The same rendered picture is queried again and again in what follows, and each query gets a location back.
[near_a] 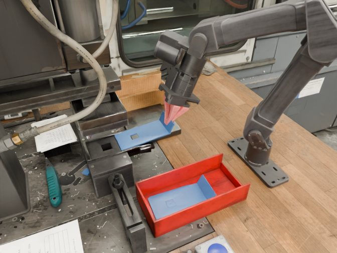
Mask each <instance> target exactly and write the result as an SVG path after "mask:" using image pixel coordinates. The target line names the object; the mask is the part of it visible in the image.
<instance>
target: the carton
mask: <svg viewBox="0 0 337 253"><path fill-rule="evenodd" d="M160 83H161V84H165V82H164V81H163V80H161V73H157V74H153V75H148V76H143V77H138V78H134V79H129V80H124V81H121V90H119V91H115V93H116V94H117V96H118V97H119V99H120V101H121V102H122V104H123V106H124V107H125V109H126V111H131V110H135V109H139V108H143V107H147V106H151V105H155V104H159V103H160V104H161V105H164V99H163V96H164V93H165V92H164V91H160V90H159V88H158V87H159V85H160Z"/></svg>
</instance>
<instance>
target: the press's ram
mask: <svg viewBox="0 0 337 253"><path fill-rule="evenodd" d="M101 69H102V71H103V73H104V75H105V78H106V83H107V89H106V93H105V97H104V99H103V101H102V102H101V103H100V105H99V106H98V107H97V108H96V109H95V110H94V111H93V112H92V113H90V114H89V115H87V116H86V117H84V118H82V119H79V120H77V123H78V126H79V129H80V132H81V135H82V137H84V138H85V139H87V140H89V139H91V138H92V137H93V135H94V134H97V133H101V132H105V131H109V130H112V129H116V128H120V127H124V126H127V125H128V115H127V111H126V109H125V107H124V106H123V104H122V102H121V101H120V99H119V97H118V96H117V94H116V93H115V91H119V90H121V80H120V78H119V77H118V76H117V74H116V73H115V71H114V70H113V68H112V67H111V65H110V66H109V67H101ZM78 70H79V71H77V72H75V73H74V74H70V73H66V74H61V75H56V76H50V77H45V78H40V79H34V80H29V81H24V82H18V83H13V84H8V85H2V86H0V117H1V116H5V115H10V114H14V113H19V112H23V111H28V110H32V109H37V108H41V107H46V106H50V105H55V104H60V103H65V102H69V101H70V102H71V105H72V108H73V111H74V114H77V113H79V112H81V111H83V110H84V109H86V108H87V107H88V106H90V105H91V104H92V103H93V101H94V100H95V99H96V97H97V95H98V93H99V89H100V83H99V79H98V76H97V74H96V72H95V70H94V69H93V67H87V68H81V69H78Z"/></svg>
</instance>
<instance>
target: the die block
mask: <svg viewBox="0 0 337 253"><path fill-rule="evenodd" d="M79 140H80V139H79ZM80 144H81V142H80ZM81 148H82V145H81ZM110 149H112V147H111V146H106V147H103V148H102V150H103V151H106V150H110ZM82 152H83V155H84V158H85V161H86V163H87V160H86V157H85V154H84V151H83V148H82ZM87 164H88V163H87ZM89 172H90V170H89ZM116 173H119V174H122V176H123V178H124V180H125V183H126V185H127V187H128V188H130V187H132V186H135V183H134V174H133V166H131V167H128V168H125V169H121V170H118V171H115V172H112V173H109V174H106V175H103V176H100V177H96V178H93V179H92V176H91V173H90V176H91V180H92V183H93V186H94V189H95V193H96V196H97V198H101V197H104V196H106V195H109V194H112V192H111V190H110V187H109V182H108V178H109V176H110V175H113V174H116Z"/></svg>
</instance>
